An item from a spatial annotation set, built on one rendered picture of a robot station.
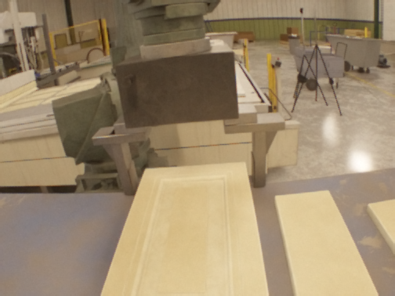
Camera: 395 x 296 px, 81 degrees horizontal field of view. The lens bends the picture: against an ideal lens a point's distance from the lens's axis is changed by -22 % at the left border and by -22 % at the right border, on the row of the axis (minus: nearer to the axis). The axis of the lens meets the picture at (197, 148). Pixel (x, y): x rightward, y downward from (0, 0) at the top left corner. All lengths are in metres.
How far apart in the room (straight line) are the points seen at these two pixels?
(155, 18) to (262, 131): 0.31
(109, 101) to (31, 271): 0.90
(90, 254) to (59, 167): 1.97
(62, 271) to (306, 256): 0.44
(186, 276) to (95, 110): 1.01
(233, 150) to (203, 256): 1.65
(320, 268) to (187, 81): 0.39
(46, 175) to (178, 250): 2.22
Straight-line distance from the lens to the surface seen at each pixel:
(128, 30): 1.39
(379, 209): 0.62
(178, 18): 0.52
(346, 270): 0.48
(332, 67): 5.72
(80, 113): 1.32
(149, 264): 0.50
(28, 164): 2.70
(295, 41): 10.84
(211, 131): 2.02
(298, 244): 0.50
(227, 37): 9.15
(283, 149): 2.17
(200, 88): 0.52
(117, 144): 0.64
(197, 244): 0.51
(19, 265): 0.63
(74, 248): 0.60
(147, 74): 0.53
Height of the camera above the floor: 1.42
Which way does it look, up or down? 25 degrees down
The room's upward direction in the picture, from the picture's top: 7 degrees counter-clockwise
